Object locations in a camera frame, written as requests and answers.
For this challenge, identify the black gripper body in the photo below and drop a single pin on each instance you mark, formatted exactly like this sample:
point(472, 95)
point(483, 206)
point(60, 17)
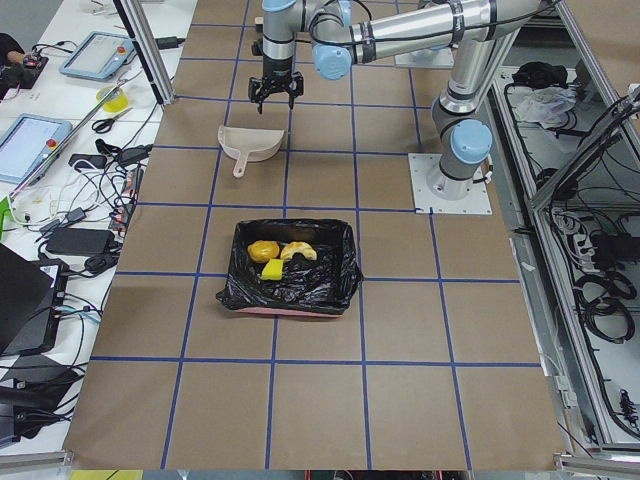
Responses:
point(276, 69)

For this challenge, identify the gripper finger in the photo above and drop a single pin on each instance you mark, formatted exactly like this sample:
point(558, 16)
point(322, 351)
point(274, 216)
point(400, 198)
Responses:
point(291, 100)
point(260, 102)

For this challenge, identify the beige plastic dustpan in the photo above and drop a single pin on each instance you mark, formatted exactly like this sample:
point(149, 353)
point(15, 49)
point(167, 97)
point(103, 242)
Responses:
point(245, 145)

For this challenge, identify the brown potato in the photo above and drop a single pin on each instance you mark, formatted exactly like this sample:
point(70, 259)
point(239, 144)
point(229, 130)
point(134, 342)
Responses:
point(262, 251)

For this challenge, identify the yellow sponge piece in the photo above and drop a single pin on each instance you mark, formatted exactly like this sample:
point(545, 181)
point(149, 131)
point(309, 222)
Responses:
point(273, 270)

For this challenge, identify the pale melon rind slice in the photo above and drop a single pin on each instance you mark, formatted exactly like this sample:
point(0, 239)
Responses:
point(298, 247)

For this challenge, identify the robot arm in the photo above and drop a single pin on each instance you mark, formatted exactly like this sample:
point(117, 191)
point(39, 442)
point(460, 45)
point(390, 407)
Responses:
point(479, 30)

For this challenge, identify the bin with black bag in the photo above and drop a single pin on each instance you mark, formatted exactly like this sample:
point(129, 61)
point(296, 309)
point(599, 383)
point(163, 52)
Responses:
point(320, 287)

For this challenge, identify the yellow tape roll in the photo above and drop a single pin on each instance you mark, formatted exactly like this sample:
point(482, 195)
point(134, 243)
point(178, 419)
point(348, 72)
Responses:
point(116, 99)

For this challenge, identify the black scissors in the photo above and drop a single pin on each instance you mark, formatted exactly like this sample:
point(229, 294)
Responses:
point(103, 126)

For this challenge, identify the upper teach pendant tablet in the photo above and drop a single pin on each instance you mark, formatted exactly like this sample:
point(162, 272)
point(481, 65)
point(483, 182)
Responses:
point(98, 57)

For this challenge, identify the teach pendant tablet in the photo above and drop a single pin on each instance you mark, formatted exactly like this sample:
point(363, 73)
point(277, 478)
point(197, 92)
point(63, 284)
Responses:
point(27, 143)
point(98, 57)

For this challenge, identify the lower teach pendant tablet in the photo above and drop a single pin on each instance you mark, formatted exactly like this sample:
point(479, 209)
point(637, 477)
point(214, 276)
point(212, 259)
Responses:
point(27, 143)

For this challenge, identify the black power adapter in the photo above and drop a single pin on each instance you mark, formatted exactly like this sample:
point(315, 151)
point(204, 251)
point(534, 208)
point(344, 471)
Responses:
point(80, 241)

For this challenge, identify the white crumpled cloth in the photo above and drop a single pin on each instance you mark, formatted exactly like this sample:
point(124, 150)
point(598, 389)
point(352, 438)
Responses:
point(549, 107)

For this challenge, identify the black laptop computer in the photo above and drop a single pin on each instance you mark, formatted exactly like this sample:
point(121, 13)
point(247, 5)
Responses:
point(31, 294)

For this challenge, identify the aluminium frame post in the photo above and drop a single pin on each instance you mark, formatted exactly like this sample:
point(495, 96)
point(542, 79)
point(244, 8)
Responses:
point(139, 31)

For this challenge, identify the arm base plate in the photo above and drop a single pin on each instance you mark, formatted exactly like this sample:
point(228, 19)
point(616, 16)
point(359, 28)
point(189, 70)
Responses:
point(438, 59)
point(434, 193)

